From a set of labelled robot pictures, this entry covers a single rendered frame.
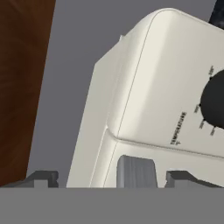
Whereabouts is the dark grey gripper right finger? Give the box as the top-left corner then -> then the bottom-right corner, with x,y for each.
164,170 -> 224,189

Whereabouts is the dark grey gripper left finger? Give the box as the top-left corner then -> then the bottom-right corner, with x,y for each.
1,170 -> 60,189

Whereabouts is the black temperature knob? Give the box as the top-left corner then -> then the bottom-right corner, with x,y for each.
199,69 -> 224,130

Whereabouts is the cream white toaster oven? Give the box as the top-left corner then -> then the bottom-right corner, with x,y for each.
66,7 -> 224,189

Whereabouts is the brown wooden cupboard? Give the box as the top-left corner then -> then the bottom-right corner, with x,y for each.
0,0 -> 57,188

